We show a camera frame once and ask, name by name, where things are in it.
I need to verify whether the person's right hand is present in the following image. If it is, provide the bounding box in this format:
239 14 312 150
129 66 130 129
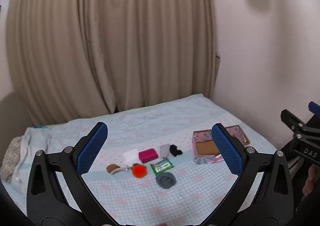
302 164 318 198

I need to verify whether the green wet wipes packet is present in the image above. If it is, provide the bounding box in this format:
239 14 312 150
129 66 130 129
149 157 175 175

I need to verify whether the light blue checkered blanket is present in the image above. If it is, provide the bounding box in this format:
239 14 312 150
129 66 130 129
0 93 278 226

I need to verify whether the magenta rectangular block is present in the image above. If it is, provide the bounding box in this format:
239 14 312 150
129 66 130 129
138 148 158 164

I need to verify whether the white towel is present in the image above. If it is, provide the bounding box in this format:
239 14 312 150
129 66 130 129
123 149 140 164

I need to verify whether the beige curtain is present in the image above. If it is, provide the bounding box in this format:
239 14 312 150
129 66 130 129
5 0 220 126

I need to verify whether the grey sock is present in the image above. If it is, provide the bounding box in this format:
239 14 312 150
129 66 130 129
155 172 176 190
159 144 173 159

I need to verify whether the brown and white plush toy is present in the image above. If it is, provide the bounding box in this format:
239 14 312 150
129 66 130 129
106 163 133 175

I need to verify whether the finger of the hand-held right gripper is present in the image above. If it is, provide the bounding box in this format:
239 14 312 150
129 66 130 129
308 101 320 116
280 109 320 140

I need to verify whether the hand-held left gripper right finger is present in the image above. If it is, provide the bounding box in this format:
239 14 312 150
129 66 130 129
211 123 293 226

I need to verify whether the black sock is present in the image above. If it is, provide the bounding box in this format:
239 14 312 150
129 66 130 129
169 144 183 158

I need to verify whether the cardboard box with pink lining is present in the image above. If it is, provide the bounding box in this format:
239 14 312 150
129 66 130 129
191 125 250 165

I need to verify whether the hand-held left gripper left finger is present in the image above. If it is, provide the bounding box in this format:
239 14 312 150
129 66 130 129
26 121 118 226

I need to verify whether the floral pillow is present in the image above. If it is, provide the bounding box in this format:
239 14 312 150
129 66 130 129
0 137 23 183

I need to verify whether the orange pom-pom ball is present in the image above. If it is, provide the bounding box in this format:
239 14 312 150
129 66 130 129
132 163 147 179

